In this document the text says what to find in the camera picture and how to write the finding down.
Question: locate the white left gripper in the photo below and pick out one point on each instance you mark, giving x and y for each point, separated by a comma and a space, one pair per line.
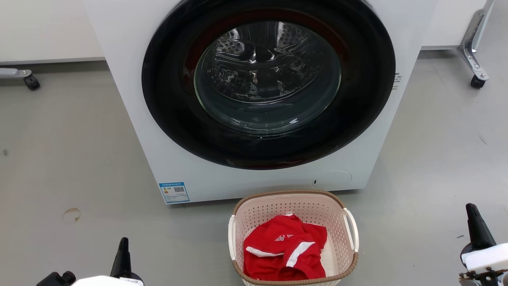
103, 282

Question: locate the round black washing machine door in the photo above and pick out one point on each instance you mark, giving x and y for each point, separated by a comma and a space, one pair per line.
170, 103

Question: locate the grey metal leg with caster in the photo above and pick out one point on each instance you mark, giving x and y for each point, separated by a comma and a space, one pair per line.
472, 51
14, 73

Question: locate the beige perforated plastic laundry basket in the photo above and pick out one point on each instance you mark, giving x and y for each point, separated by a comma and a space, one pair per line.
278, 206

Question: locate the white partition panel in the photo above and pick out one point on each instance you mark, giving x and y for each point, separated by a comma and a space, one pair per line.
448, 20
43, 28

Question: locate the white front-load washing machine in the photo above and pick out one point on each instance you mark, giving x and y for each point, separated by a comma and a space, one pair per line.
127, 83

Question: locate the red shirt with white stripes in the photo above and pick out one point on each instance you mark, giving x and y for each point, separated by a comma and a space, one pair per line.
278, 258

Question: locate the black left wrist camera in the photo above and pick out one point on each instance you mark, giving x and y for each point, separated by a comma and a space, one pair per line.
57, 279

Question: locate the blue energy label sticker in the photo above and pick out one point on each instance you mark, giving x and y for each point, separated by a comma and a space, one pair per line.
174, 192

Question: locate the round white filter cover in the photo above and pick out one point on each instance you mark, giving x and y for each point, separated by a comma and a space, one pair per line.
337, 179

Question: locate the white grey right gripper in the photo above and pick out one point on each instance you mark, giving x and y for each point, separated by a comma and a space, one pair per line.
488, 258

